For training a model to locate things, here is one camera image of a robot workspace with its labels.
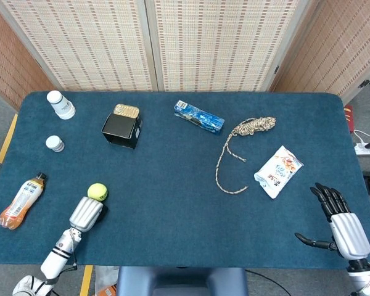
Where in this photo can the white power strip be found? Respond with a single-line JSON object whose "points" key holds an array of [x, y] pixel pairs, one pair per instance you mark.
{"points": [[365, 150]]}

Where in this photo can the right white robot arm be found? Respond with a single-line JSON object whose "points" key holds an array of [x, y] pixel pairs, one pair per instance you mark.
{"points": [[362, 277]]}

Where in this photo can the orange printed package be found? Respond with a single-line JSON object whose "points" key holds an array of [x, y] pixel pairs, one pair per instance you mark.
{"points": [[108, 291]]}

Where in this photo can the small white pill bottle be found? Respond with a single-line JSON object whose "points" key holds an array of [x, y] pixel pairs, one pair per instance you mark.
{"points": [[54, 143]]}

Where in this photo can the large white pill bottle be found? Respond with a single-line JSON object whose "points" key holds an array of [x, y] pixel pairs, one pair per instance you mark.
{"points": [[61, 106]]}

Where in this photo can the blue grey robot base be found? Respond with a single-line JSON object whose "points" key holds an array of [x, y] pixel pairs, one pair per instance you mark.
{"points": [[182, 280]]}

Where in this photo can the white snack bag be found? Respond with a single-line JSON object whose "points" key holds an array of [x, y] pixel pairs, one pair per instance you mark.
{"points": [[279, 172]]}

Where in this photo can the orange woven screen panel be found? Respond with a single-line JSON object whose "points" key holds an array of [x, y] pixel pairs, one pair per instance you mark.
{"points": [[336, 46], [9, 55]]}

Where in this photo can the pale bamboo screen panel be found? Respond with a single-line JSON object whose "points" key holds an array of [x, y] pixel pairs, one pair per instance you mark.
{"points": [[219, 46], [89, 46]]}

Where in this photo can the gold sardine tin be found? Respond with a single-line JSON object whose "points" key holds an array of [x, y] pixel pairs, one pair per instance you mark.
{"points": [[128, 110]]}

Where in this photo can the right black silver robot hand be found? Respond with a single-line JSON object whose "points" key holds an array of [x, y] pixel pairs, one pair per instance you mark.
{"points": [[349, 233]]}

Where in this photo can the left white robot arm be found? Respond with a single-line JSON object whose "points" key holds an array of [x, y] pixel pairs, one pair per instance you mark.
{"points": [[57, 259]]}

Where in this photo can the red yellow flat package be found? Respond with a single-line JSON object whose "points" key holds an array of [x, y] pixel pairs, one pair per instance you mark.
{"points": [[350, 118]]}

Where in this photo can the blue felt table cover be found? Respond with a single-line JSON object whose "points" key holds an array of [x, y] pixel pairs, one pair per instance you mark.
{"points": [[172, 185]]}

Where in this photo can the orange tea drink bottle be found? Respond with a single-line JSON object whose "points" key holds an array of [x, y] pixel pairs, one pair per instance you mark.
{"points": [[21, 202]]}

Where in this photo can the black open cardboard box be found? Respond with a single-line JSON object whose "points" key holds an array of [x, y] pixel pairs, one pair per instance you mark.
{"points": [[120, 128]]}

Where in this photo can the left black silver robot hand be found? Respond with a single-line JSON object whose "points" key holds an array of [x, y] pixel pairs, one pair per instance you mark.
{"points": [[84, 214]]}

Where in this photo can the blue toothpaste carton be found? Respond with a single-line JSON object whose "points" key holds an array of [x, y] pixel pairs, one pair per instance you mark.
{"points": [[200, 117]]}

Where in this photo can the yellow tennis ball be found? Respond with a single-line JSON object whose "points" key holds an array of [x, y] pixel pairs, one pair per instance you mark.
{"points": [[97, 191]]}

